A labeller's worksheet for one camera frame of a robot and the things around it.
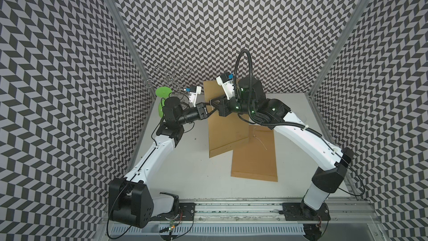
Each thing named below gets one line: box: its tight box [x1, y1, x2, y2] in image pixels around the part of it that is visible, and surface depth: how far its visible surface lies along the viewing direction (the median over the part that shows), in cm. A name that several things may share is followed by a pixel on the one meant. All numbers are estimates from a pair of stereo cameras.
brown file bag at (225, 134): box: [203, 79, 250, 158], surface depth 71 cm
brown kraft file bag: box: [230, 124, 279, 183], surface depth 90 cm
